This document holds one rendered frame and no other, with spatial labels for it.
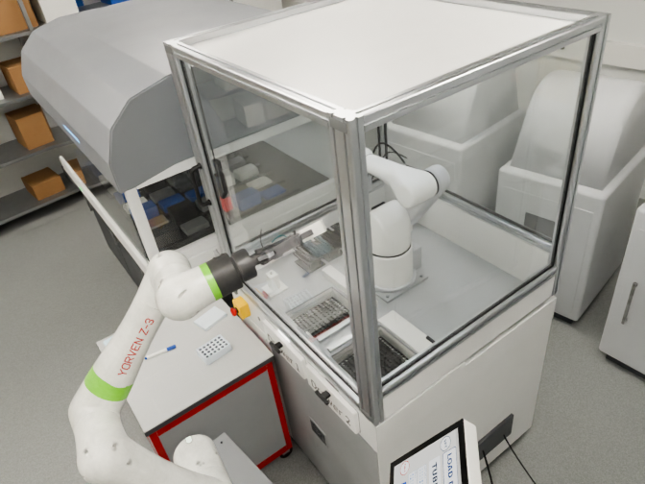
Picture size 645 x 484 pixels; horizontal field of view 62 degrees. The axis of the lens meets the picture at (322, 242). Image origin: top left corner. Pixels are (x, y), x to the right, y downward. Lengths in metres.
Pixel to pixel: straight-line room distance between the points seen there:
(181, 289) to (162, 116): 1.30
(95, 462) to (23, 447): 2.15
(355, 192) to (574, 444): 2.11
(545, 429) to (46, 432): 2.69
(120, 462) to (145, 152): 1.40
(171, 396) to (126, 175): 0.94
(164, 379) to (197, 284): 1.19
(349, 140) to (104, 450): 0.89
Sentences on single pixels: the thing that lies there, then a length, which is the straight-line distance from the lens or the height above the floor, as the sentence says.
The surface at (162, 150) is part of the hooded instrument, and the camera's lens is 2.46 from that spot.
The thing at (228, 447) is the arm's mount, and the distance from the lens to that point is 2.07.
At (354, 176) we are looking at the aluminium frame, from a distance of 1.19.
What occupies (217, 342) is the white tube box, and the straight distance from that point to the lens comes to 2.40.
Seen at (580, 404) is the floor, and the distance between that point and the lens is 3.19.
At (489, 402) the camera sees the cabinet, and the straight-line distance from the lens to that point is 2.39.
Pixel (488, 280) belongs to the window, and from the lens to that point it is 1.87.
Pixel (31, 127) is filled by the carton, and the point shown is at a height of 0.81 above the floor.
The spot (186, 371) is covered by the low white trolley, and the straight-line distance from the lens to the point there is 2.38.
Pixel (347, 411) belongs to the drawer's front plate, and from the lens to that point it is 1.90.
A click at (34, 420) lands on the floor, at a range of 3.65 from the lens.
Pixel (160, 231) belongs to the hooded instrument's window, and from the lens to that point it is 2.63.
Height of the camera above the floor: 2.44
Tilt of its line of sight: 36 degrees down
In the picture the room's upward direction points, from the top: 8 degrees counter-clockwise
